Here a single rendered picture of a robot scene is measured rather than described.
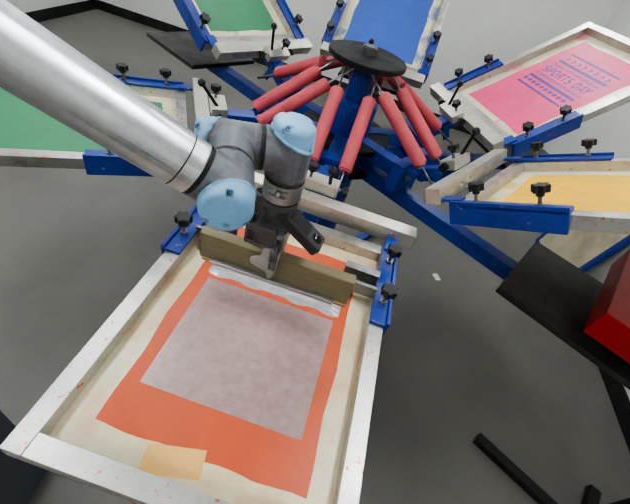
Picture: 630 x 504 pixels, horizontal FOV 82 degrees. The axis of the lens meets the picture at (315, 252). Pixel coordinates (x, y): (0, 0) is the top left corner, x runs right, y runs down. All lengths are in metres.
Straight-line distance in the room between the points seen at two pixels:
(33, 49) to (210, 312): 0.62
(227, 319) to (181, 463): 0.31
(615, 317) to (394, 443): 1.12
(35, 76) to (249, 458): 0.65
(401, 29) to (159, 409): 2.24
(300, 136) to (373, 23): 1.91
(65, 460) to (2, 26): 0.60
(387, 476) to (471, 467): 0.43
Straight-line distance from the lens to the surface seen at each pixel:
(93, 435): 0.82
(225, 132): 0.59
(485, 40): 4.95
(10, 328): 2.21
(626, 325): 1.26
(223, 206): 0.48
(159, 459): 0.78
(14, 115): 1.66
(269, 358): 0.86
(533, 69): 2.32
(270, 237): 0.73
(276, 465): 0.78
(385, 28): 2.46
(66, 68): 0.47
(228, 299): 0.94
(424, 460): 2.00
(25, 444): 0.80
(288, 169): 0.62
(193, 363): 0.85
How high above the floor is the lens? 1.71
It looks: 43 degrees down
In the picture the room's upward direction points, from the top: 18 degrees clockwise
